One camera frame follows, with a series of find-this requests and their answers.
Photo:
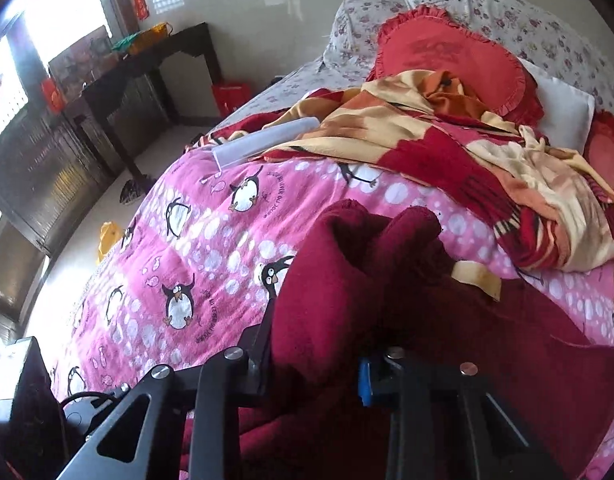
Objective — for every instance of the yellow bag on desk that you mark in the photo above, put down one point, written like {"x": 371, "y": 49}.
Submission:
{"x": 140, "y": 41}

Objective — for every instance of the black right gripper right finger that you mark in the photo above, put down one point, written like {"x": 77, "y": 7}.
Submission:
{"x": 435, "y": 416}

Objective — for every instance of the floral headboard cushion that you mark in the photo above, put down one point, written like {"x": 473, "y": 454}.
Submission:
{"x": 526, "y": 30}

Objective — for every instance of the red and yellow blanket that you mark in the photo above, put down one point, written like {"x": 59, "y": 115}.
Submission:
{"x": 547, "y": 207}

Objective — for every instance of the white cylindrical tube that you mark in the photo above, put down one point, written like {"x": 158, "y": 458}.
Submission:
{"x": 253, "y": 144}

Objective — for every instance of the red heart pillow left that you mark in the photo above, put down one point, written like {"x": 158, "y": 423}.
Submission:
{"x": 427, "y": 38}

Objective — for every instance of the red wall sticker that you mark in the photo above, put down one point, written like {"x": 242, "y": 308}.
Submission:
{"x": 141, "y": 9}

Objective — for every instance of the red box on cabinet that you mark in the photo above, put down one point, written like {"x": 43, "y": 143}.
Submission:
{"x": 52, "y": 95}

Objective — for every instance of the dark slipper on floor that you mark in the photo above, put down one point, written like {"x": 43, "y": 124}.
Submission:
{"x": 133, "y": 190}

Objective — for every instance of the framed picture on desk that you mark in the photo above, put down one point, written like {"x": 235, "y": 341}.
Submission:
{"x": 83, "y": 63}

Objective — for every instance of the red heart pillow right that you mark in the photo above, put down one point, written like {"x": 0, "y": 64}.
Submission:
{"x": 599, "y": 149}

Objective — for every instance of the yellow item on floor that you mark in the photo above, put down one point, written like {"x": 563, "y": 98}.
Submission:
{"x": 110, "y": 234}

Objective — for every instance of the pink penguin print blanket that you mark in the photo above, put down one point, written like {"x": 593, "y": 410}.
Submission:
{"x": 206, "y": 250}

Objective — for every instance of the dark red fleece garment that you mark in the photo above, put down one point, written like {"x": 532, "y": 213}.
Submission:
{"x": 361, "y": 283}

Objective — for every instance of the red heart pillow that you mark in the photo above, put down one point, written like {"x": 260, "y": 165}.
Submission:
{"x": 599, "y": 149}
{"x": 427, "y": 38}

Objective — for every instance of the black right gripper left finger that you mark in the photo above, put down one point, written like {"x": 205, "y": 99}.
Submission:
{"x": 233, "y": 378}

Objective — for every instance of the white square pillow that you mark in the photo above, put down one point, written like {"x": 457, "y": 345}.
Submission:
{"x": 567, "y": 111}

